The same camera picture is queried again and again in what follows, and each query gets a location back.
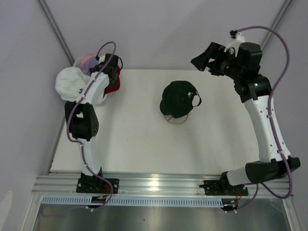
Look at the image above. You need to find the white perforated plastic basket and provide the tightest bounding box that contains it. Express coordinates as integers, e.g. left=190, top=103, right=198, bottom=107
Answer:
left=73, top=57, right=123, bottom=104

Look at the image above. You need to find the white NY cap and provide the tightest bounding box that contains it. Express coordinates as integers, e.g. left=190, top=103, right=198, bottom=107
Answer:
left=55, top=67, right=90, bottom=102

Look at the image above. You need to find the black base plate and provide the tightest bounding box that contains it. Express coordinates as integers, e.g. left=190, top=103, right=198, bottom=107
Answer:
left=76, top=177, right=120, bottom=194
left=199, top=180, right=248, bottom=196

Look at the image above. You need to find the purple cap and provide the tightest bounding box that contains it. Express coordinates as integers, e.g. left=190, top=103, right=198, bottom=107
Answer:
left=80, top=55, right=97, bottom=75

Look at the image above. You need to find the pink cap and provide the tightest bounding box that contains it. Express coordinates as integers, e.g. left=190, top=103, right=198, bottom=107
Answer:
left=80, top=55, right=93, bottom=68

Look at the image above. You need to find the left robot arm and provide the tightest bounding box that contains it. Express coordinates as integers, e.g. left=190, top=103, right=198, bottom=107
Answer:
left=64, top=54, right=119, bottom=193

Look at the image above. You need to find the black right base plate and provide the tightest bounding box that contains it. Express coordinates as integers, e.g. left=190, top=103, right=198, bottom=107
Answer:
left=199, top=180, right=248, bottom=196

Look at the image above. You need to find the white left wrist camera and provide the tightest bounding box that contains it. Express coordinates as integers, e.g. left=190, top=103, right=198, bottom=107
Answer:
left=95, top=55, right=105, bottom=64

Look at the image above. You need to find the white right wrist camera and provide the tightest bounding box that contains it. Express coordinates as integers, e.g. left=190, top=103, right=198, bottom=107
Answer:
left=225, top=30, right=245, bottom=52

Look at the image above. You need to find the aluminium mounting rail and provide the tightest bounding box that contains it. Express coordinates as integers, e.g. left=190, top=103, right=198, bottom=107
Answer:
left=31, top=172, right=295, bottom=199

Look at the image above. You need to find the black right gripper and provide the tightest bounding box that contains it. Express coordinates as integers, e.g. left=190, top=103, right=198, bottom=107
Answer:
left=189, top=42, right=242, bottom=81

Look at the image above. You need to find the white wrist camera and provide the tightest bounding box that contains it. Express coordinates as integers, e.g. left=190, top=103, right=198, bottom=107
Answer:
left=225, top=30, right=245, bottom=52
left=95, top=55, right=105, bottom=64

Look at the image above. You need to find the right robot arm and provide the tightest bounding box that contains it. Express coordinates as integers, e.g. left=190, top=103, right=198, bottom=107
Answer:
left=191, top=42, right=301, bottom=194

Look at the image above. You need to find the right aluminium frame post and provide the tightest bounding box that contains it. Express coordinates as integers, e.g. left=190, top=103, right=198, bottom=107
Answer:
left=261, top=0, right=295, bottom=53

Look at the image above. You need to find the red cap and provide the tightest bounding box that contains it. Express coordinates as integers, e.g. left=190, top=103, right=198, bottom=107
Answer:
left=104, top=66, right=121, bottom=95

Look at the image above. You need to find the left aluminium frame post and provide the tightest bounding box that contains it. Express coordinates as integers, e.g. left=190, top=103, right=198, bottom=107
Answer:
left=36, top=0, right=75, bottom=65

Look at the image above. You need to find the dark green cap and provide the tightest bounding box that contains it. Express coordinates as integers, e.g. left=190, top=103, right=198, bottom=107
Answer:
left=159, top=80, right=202, bottom=118

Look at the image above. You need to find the aluminium frame post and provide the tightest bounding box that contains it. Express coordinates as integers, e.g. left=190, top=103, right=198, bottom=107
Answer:
left=36, top=0, right=75, bottom=65
left=261, top=0, right=295, bottom=53

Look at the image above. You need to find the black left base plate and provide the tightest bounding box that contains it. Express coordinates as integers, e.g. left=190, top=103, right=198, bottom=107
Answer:
left=76, top=177, right=120, bottom=194

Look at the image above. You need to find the white slotted cable duct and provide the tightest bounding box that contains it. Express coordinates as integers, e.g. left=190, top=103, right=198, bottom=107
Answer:
left=41, top=195, right=223, bottom=208

